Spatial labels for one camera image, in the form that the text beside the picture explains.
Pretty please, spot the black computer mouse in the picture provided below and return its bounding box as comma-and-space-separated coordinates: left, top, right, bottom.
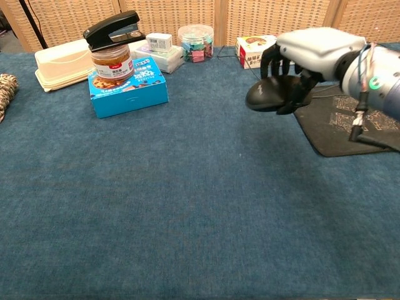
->
245, 74, 309, 112

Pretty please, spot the black mouse pad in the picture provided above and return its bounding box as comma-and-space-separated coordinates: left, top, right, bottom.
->
292, 84, 400, 158

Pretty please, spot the blue tablecloth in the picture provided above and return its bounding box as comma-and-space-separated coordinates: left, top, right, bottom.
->
0, 43, 400, 300

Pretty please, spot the black stapler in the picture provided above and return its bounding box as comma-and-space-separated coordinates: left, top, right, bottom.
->
82, 9, 147, 53

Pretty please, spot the braided rope bundle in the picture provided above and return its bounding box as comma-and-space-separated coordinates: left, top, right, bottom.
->
0, 73, 19, 123

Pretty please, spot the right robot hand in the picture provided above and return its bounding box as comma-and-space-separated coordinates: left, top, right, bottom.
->
260, 27, 366, 116

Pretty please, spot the red white cookie box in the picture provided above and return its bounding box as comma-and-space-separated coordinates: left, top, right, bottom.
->
235, 34, 279, 69

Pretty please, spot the small white box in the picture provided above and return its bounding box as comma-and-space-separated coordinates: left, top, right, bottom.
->
145, 32, 173, 53

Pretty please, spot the blue cookie box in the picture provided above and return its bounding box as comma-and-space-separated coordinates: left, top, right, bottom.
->
87, 56, 170, 119

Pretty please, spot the long white tissue pack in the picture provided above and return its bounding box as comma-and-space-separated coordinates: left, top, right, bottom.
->
127, 39, 185, 74

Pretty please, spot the clear jar of binder clips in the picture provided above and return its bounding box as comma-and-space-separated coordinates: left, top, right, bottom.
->
177, 24, 215, 64

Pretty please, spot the woven folding screen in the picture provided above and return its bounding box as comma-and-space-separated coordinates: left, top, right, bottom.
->
0, 0, 400, 53

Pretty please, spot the right wrist wire bundle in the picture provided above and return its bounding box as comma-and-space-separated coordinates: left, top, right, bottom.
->
349, 43, 379, 143

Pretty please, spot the clear snack jar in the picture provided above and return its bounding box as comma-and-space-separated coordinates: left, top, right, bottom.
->
90, 43, 136, 84

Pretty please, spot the black tripod stand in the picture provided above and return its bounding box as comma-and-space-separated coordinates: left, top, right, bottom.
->
18, 0, 49, 49

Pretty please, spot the cream plastic lunch box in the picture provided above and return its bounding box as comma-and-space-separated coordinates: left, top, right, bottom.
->
34, 39, 94, 93

